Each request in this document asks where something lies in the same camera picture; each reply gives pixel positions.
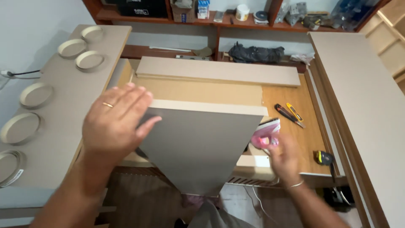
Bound person's left hand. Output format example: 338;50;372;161
81;83;163;166

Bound person's right hand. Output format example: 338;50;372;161
268;131;305;188

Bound pink clothes iron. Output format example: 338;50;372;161
251;118;281;150

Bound grey laminated board panel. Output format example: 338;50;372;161
137;99;269;197

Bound black and red utility knife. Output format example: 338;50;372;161
274;103;306;129

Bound small beige board piece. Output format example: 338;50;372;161
234;155;275;182

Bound yellow utility knife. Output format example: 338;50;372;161
286;102;304;123

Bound black and yellow tape measure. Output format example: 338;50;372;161
316;150;335;166

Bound black hand tool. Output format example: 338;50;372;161
323;161;355;207

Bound white plastic bag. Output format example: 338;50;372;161
290;52;316;66

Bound tan fibreboard panel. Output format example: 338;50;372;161
118;75;264;107

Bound long narrow grey board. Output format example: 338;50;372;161
136;56;301;87

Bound black plastic bag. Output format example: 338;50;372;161
228;41;285;63

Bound large bare grey board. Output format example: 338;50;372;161
308;31;405;228

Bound person's grey trousers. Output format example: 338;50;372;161
186;200;257;228

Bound silver spirit level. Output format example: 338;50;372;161
175;54;211;61

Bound light wooden shelving unit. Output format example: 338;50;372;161
360;0;405;94

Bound large grey board with rolls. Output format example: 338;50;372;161
0;24;132;190

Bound rolls of beige edge banding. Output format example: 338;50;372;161
0;25;105;188

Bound white iron cable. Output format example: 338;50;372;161
243;177;280;224

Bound wooden wall shelf with supplies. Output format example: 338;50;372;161
82;0;385;33

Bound black power plug with cable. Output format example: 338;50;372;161
0;69;41;80

